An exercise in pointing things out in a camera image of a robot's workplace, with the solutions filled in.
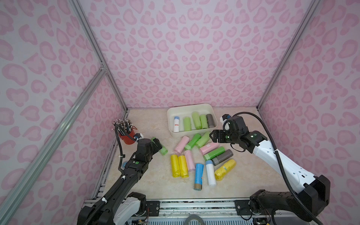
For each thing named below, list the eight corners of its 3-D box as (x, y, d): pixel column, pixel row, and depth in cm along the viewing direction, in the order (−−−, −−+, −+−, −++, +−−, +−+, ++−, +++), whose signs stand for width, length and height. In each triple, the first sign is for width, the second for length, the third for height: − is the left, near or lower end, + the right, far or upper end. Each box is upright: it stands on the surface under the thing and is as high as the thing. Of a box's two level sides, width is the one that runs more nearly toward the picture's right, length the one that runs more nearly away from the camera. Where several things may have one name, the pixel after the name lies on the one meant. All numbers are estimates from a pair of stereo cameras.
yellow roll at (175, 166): (172, 178, 85) (172, 176, 83) (170, 157, 94) (170, 155, 91) (181, 176, 85) (181, 174, 83) (178, 155, 94) (177, 153, 92)
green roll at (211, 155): (205, 162, 91) (206, 160, 89) (203, 157, 93) (203, 155, 91) (225, 152, 95) (226, 150, 93) (222, 148, 97) (223, 146, 95)
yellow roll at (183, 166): (181, 178, 85) (181, 177, 82) (177, 157, 93) (177, 156, 91) (189, 176, 85) (189, 175, 83) (184, 156, 94) (184, 154, 92)
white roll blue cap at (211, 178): (207, 185, 82) (208, 184, 80) (205, 161, 91) (205, 160, 89) (216, 185, 82) (216, 184, 80) (212, 161, 91) (213, 160, 89)
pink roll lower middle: (188, 171, 87) (188, 169, 85) (184, 152, 95) (184, 150, 93) (195, 169, 88) (196, 167, 86) (190, 151, 96) (190, 149, 94)
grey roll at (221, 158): (214, 166, 88) (215, 165, 86) (210, 161, 91) (210, 159, 89) (234, 154, 93) (234, 153, 92) (229, 149, 96) (230, 148, 94)
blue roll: (193, 190, 81) (193, 188, 79) (195, 164, 90) (195, 162, 88) (202, 191, 80) (202, 190, 78) (203, 165, 90) (203, 163, 88)
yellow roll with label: (219, 183, 83) (220, 181, 80) (211, 174, 86) (212, 172, 83) (236, 166, 89) (238, 164, 86) (229, 159, 92) (230, 156, 89)
